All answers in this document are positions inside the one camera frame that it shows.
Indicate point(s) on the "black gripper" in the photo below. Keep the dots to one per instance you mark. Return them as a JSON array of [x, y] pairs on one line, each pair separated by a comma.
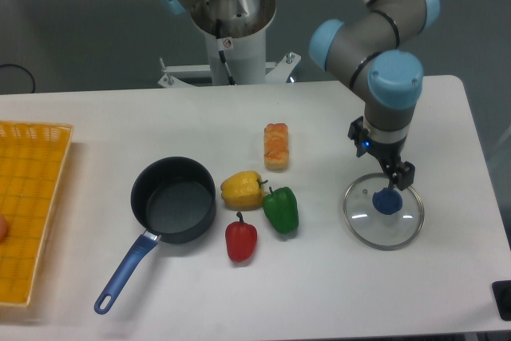
[[386, 147]]

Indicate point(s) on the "glass lid blue knob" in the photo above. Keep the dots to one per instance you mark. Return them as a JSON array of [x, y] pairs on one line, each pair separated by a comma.
[[380, 216]]

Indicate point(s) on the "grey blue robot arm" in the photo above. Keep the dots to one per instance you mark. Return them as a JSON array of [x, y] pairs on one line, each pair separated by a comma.
[[364, 56]]

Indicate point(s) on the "orange bread loaf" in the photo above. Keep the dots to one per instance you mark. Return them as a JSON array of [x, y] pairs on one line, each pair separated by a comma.
[[276, 146]]

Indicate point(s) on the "green bell pepper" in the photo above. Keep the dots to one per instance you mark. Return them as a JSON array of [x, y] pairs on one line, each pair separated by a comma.
[[281, 209]]

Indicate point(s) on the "yellow bell pepper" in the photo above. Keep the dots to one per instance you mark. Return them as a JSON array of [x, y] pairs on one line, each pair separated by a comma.
[[243, 191]]

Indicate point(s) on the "black device at table edge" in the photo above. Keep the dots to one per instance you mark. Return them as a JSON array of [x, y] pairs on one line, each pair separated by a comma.
[[502, 295]]

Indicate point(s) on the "red bell pepper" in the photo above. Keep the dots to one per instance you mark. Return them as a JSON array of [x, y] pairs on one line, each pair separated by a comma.
[[241, 239]]

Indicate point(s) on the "yellow woven basket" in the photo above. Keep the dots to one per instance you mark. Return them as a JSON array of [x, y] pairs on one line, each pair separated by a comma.
[[33, 156]]

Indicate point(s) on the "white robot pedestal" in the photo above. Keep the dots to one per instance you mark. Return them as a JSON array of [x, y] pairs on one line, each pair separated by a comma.
[[235, 36]]

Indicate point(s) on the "dark saucepan blue handle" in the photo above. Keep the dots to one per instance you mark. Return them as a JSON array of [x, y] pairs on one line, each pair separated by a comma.
[[174, 199]]

